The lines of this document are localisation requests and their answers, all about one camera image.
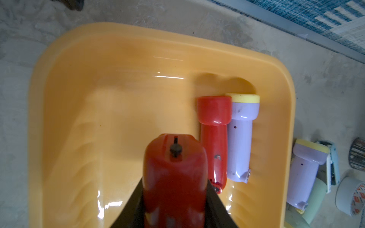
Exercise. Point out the yellow plastic storage tray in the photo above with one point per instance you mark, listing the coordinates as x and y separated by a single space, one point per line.
102 92

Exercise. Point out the white tape roll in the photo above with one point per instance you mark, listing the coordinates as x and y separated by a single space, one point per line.
350 196

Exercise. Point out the light blue stapler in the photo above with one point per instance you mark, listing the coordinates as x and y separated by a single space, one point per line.
329 172

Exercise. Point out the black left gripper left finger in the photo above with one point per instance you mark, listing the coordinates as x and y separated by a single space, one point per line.
132 215

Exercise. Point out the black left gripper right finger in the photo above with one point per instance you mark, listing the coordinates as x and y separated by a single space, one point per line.
216 214

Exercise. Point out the mint green flashlight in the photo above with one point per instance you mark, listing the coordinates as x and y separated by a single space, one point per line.
295 218

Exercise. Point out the clear cup of pencils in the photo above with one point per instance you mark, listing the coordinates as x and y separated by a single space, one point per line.
356 156

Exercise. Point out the red flashlight one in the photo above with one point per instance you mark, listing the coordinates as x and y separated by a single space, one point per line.
214 114

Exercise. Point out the red flashlight two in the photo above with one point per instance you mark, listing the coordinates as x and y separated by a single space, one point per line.
175 178

